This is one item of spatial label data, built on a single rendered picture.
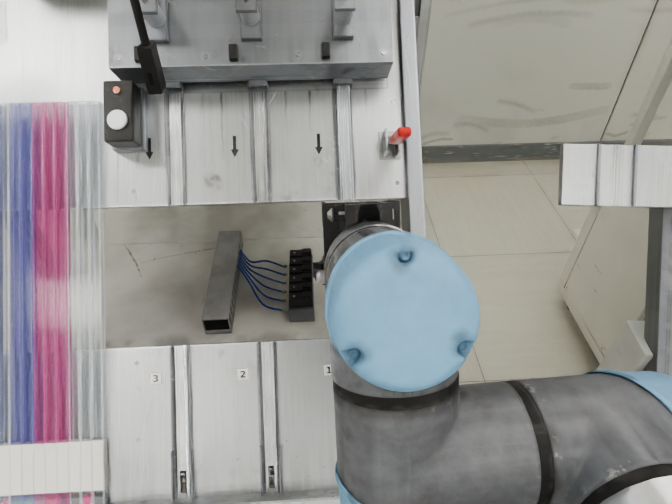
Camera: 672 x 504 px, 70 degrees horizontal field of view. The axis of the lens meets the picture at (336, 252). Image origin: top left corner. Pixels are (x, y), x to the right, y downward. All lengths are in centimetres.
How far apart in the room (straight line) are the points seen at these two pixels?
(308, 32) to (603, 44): 217
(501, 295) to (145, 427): 152
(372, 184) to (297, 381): 27
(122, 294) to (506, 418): 91
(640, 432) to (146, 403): 54
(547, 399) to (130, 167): 55
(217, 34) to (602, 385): 54
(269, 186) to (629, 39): 230
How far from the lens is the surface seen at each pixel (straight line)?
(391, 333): 23
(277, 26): 64
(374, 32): 64
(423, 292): 23
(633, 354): 76
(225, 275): 100
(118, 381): 68
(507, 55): 252
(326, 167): 64
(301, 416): 65
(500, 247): 217
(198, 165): 66
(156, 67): 52
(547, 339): 187
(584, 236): 179
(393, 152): 65
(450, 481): 29
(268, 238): 114
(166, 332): 99
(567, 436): 31
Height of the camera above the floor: 135
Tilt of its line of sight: 42 degrees down
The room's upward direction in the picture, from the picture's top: straight up
